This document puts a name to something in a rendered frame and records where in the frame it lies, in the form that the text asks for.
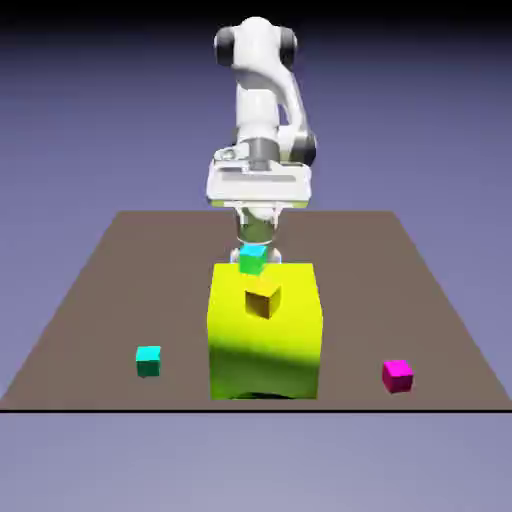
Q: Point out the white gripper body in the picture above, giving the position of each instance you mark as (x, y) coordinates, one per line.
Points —
(260, 186)

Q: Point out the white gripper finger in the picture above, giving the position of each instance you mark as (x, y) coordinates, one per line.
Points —
(239, 214)
(278, 214)

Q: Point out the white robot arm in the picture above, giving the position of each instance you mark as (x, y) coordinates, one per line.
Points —
(256, 60)

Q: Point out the small green cube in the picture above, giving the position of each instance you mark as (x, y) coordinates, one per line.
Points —
(252, 262)

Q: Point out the small yellow cube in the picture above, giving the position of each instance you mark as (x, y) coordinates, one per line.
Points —
(260, 302)

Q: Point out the small teal cube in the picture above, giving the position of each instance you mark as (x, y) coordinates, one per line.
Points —
(148, 360)

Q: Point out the small magenta cube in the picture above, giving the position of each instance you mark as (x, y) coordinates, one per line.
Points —
(396, 376)

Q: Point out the large yellow box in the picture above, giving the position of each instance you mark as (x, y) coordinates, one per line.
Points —
(264, 344)

